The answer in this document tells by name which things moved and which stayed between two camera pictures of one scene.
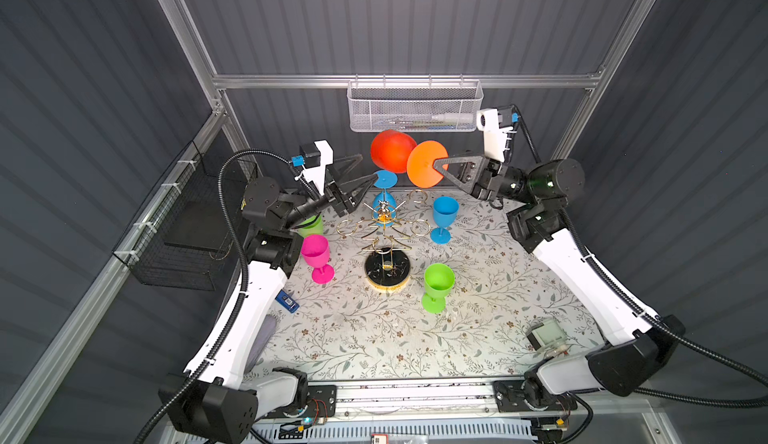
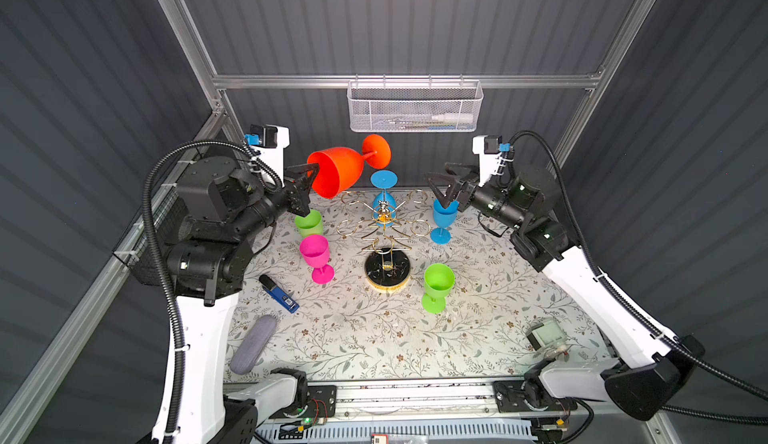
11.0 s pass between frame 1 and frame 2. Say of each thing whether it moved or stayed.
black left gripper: moved
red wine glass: moved
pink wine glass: stayed
